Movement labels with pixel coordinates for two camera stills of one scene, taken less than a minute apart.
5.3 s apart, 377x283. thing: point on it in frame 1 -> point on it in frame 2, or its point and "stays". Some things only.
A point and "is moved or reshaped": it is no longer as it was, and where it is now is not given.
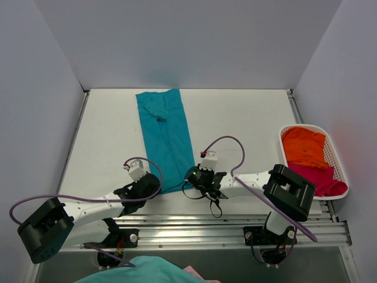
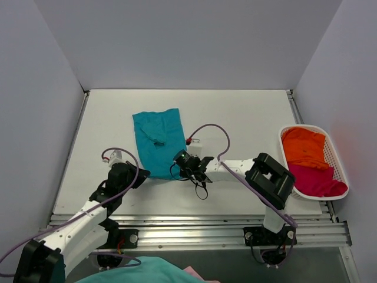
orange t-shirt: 305,146 stays
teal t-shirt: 169,141 is moved or reshaped
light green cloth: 147,269 stays
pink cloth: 190,269 stays
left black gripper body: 127,192 -> 139,174
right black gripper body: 208,189 -> 182,158
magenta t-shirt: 322,178 stays
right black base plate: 260,235 stays
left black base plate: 118,238 stays
